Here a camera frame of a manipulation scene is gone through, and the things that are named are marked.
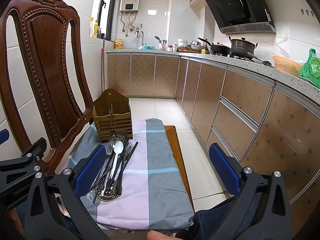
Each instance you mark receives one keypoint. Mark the black range hood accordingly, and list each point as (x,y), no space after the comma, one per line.
(241,16)

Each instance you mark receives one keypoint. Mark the steel fork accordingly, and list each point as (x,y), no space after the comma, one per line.
(108,152)

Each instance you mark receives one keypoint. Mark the steel kitchen faucet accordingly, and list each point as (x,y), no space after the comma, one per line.
(140,34)

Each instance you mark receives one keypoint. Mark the dark cooking pot with lid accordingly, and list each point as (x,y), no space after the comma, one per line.
(242,48)

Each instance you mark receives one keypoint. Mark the yellow detergent bottle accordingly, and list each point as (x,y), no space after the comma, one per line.
(95,30)

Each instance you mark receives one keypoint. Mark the large steel ladle spoon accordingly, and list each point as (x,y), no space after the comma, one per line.
(115,138)

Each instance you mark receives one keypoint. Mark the green plastic bag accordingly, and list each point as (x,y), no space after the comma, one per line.
(311,69)

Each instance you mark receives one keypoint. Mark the black wok pan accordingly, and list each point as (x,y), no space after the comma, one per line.
(217,49)

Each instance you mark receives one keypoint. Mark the white ceramic spoon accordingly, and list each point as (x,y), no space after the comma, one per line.
(118,149)

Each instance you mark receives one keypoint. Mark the blue jeans leg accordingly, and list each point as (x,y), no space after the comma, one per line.
(206,221)

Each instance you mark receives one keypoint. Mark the blue cloth at sink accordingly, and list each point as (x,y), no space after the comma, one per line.
(146,47)

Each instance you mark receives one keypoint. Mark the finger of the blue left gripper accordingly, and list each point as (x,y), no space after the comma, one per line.
(4,136)

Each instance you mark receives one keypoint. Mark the white bowl stack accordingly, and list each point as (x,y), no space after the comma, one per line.
(182,43)

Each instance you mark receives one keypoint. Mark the beige plastic basket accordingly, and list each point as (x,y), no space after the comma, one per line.
(285,65)

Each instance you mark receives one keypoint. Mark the orange wooden table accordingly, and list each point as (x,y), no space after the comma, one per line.
(177,153)

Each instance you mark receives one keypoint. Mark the bamboo utensil holder box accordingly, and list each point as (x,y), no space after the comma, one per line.
(112,115)

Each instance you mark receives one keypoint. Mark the kitchen counter with cabinets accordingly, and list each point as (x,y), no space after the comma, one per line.
(264,118)

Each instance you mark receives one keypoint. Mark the white utensil cup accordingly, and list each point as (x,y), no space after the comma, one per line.
(162,43)

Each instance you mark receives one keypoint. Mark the steel bowl on counter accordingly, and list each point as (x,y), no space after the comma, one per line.
(196,45)

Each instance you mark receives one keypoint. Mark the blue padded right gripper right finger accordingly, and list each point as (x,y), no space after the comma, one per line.
(260,208)

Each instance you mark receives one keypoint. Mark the soy sauce bottle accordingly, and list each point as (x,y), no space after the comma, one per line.
(204,49)

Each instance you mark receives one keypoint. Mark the black chopstick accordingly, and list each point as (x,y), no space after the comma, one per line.
(96,184)
(129,150)

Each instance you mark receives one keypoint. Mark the grey lilac striped cloth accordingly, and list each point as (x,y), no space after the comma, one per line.
(153,193)

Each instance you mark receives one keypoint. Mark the person's hand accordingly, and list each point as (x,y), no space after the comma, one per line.
(155,235)

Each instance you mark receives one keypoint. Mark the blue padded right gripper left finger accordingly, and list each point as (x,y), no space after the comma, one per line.
(54,209)

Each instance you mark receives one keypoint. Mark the carved dark wooden chair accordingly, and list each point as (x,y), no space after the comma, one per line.
(42,28)

